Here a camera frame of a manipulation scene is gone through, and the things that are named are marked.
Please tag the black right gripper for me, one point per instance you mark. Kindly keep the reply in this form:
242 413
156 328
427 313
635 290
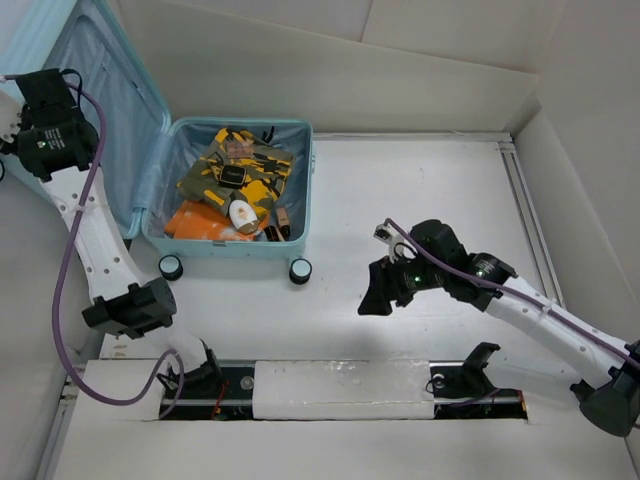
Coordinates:
384 287

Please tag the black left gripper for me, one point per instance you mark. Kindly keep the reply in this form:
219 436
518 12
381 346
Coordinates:
27 121

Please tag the light blue hard suitcase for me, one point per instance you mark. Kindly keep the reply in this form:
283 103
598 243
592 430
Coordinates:
147 152

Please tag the beige foundation bottle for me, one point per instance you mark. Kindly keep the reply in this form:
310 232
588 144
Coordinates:
283 223

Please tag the black gold lipstick box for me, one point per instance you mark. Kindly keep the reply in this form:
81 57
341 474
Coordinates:
273 234

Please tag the orange tie-dye shirt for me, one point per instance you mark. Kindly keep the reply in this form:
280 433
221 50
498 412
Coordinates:
197 221

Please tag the white egg-shaped cosmetic case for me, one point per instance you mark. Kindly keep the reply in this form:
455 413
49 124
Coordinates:
243 217

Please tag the patterned eyeshadow palette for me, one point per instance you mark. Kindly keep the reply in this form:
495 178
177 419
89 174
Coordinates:
236 149

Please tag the black square compact case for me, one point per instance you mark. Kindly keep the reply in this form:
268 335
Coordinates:
232 176

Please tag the yellow camouflage garment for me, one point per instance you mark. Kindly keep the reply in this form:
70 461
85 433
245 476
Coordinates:
268 172

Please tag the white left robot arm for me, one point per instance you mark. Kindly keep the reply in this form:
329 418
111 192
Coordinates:
124 303

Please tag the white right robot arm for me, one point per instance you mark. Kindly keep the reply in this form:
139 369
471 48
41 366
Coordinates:
594 371

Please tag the white foam block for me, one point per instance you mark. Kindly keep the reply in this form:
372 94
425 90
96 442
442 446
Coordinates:
342 390

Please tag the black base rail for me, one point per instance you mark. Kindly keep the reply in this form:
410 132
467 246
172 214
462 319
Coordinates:
232 401

